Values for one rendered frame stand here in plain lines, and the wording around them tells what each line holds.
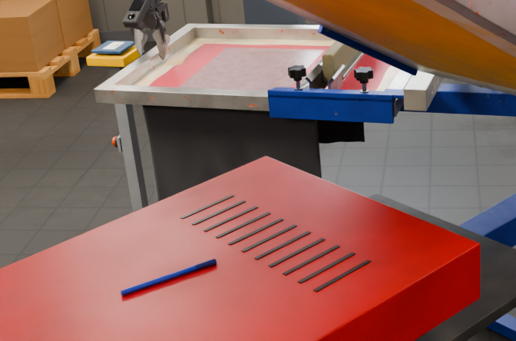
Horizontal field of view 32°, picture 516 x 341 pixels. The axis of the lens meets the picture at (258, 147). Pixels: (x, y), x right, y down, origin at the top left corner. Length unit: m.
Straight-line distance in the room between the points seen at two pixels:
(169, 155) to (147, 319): 1.30
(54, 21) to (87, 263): 4.43
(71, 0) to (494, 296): 4.73
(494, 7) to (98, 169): 3.47
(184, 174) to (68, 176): 1.97
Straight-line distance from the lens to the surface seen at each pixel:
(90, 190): 4.19
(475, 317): 1.41
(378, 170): 4.06
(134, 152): 2.91
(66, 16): 5.84
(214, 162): 2.40
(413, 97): 2.02
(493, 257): 1.55
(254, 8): 3.13
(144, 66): 2.54
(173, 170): 2.46
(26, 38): 5.43
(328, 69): 2.23
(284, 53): 2.59
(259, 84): 2.36
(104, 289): 1.25
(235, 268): 1.25
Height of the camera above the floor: 1.74
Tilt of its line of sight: 23 degrees down
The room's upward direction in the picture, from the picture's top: 6 degrees counter-clockwise
